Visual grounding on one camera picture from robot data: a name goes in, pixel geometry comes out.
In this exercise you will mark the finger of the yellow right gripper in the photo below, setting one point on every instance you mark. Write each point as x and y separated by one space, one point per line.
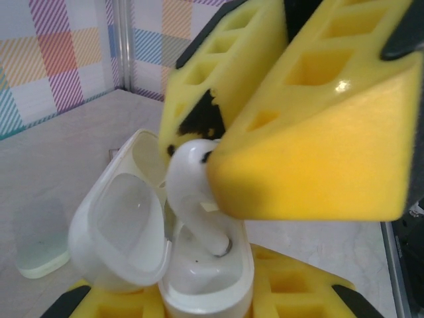
245 49
314 149

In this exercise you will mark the mint green earbud case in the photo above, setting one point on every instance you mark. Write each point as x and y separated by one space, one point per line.
39 238

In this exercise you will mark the white earbud charging case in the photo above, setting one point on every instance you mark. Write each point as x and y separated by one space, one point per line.
126 215

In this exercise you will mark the long aluminium base rail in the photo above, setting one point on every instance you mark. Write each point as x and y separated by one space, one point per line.
389 271

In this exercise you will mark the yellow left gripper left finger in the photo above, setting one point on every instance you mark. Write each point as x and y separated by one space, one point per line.
126 304

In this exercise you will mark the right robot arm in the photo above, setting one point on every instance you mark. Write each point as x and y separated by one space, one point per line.
412 265

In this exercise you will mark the aluminium frame post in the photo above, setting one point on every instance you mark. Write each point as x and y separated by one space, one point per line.
124 43

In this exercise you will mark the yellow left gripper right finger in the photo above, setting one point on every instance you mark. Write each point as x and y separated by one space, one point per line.
298 291

